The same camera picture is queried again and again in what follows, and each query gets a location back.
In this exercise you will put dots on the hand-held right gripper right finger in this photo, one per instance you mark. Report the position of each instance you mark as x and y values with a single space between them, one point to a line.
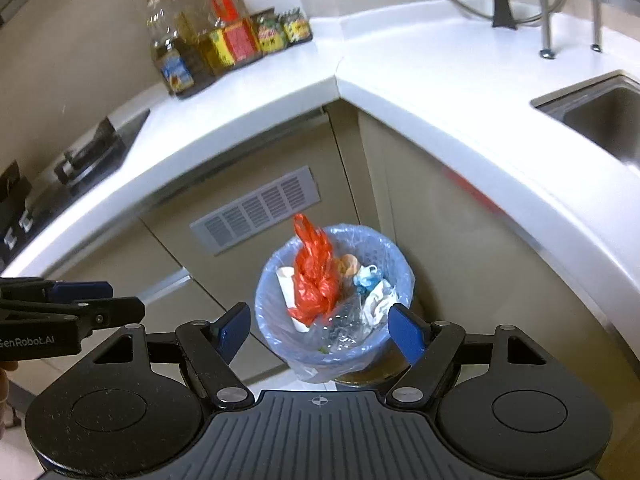
407 332

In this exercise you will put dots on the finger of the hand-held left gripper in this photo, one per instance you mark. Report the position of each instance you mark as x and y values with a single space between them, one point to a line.
82 291
115 310

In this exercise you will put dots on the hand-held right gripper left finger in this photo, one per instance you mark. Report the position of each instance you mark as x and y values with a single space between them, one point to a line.
235 330

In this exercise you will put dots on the bin with blue liner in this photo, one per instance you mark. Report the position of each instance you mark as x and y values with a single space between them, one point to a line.
280 340

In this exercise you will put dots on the orange plastic bag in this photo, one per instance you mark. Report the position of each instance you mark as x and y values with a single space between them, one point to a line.
312 285

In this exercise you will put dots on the crumpled white tissue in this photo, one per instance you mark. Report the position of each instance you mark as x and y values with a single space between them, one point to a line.
380 302

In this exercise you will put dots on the brown cardboard disc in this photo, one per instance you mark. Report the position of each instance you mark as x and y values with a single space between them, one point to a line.
380 367

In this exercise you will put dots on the blue crumpled glove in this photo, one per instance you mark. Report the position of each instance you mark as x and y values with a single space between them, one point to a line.
367 276

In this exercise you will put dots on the tan crumpled wrapper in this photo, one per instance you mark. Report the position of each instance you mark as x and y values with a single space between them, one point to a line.
348 262

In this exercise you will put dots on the beige base cabinet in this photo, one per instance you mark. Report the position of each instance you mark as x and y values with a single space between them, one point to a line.
450 240

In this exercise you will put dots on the grey cabinet vent grille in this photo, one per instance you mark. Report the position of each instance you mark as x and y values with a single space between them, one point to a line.
255 210

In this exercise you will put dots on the black gas stove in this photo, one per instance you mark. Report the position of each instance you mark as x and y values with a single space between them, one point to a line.
95 147

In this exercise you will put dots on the blue label oil bottle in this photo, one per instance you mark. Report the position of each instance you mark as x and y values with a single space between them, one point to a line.
175 72

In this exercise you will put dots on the steel sink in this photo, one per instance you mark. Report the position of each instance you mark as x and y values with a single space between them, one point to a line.
610 120

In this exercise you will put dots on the red label pickle jar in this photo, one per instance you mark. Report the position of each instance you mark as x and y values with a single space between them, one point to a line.
270 35

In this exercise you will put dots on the checked lid sauce jar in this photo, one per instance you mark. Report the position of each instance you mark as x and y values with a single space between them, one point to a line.
296 27

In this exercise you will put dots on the steel dish rack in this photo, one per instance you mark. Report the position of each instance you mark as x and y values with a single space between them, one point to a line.
546 20

